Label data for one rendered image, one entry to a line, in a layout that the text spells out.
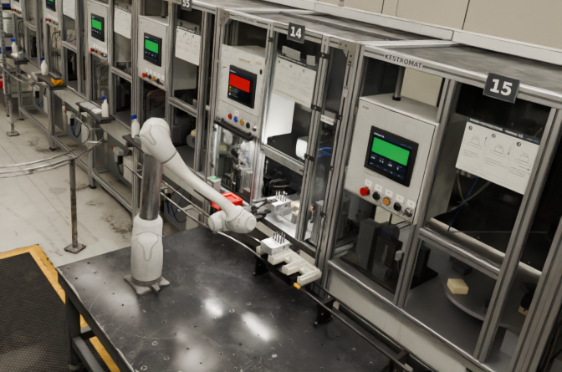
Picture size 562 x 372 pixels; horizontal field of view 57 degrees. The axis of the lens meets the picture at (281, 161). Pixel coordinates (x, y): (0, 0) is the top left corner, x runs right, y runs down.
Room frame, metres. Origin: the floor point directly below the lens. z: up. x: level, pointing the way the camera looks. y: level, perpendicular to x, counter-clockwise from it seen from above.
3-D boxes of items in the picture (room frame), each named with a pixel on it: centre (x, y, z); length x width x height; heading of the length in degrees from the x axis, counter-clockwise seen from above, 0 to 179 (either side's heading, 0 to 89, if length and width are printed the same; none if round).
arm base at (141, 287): (2.27, 0.62, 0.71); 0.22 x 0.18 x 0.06; 43
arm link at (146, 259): (2.30, 0.63, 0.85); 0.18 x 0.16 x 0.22; 16
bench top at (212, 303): (2.14, 0.23, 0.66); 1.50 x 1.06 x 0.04; 43
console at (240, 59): (3.05, 0.21, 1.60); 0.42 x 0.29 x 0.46; 43
